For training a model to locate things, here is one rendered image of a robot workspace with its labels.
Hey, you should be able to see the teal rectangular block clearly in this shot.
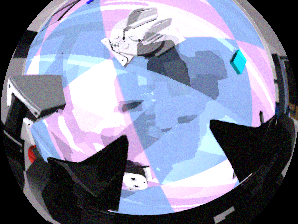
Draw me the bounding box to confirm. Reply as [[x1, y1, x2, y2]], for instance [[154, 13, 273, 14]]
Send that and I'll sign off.
[[230, 49, 246, 75]]

